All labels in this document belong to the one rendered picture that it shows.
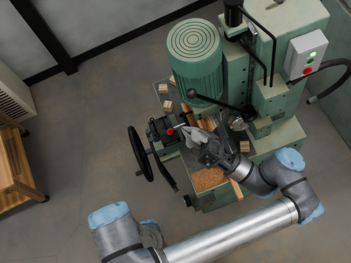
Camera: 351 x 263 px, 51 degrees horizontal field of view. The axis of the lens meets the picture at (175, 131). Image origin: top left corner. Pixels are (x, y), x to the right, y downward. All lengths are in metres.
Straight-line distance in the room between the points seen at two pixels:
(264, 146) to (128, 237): 0.94
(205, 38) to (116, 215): 0.59
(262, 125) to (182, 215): 1.18
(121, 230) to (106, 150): 1.78
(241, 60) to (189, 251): 0.62
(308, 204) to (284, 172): 0.12
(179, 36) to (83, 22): 1.76
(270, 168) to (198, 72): 0.38
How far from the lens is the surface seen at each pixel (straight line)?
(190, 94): 1.13
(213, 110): 1.57
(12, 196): 2.73
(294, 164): 1.19
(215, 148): 1.22
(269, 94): 1.31
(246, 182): 1.27
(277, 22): 1.19
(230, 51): 1.25
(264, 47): 1.18
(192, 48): 1.16
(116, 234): 1.00
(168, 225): 2.50
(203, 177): 1.57
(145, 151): 1.76
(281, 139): 1.78
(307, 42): 1.21
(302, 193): 1.19
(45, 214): 2.79
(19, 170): 2.74
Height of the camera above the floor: 2.44
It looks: 66 degrees down
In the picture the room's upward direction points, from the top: 20 degrees counter-clockwise
